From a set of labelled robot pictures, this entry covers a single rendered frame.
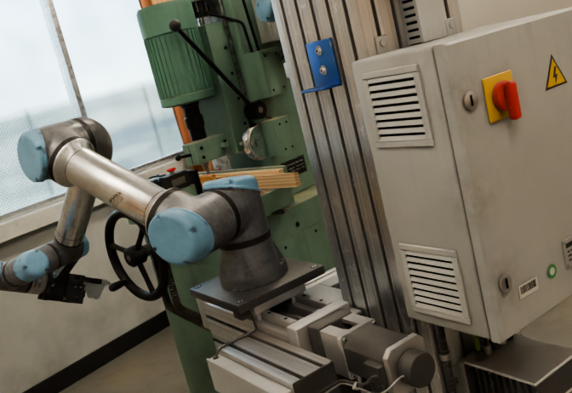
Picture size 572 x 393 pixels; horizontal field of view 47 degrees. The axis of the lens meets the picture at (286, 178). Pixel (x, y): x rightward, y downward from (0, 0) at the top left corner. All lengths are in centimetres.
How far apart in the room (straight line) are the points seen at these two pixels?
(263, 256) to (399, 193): 39
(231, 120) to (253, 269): 86
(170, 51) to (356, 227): 97
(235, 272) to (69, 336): 211
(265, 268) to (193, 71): 86
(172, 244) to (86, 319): 221
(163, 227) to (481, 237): 59
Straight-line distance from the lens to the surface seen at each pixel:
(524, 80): 111
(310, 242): 217
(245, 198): 137
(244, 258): 139
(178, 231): 127
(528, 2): 400
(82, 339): 347
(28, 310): 332
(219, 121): 219
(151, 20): 207
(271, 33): 220
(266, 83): 211
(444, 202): 106
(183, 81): 206
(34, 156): 152
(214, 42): 216
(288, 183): 190
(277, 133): 210
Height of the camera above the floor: 127
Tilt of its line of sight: 10 degrees down
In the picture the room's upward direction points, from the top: 14 degrees counter-clockwise
